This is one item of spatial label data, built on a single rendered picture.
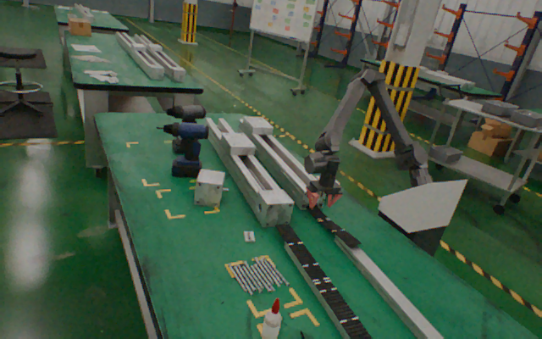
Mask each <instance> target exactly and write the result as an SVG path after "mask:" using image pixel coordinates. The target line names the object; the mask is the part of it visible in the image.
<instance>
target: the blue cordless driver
mask: <svg viewBox="0 0 542 339"><path fill-rule="evenodd" d="M157 128H158V129H163V131H164V132H167V133H169V134H172V135H173V136H180V137H184V138H182V146H184V148H185V156H183V155H178V157H177V158H174V160H173V165H172V176H173V177H187V178H198V176H199V174H200V171H201V169H202V161H201V160H200V157H199V154H200V153H201V150H200V141H199V140H197V139H203V138H205V139H208V136H209V126H208V125H204V124H195V123H186V122H181V123H180V122H174V123H173V124H166V125H164V127H158V126H157Z"/></svg>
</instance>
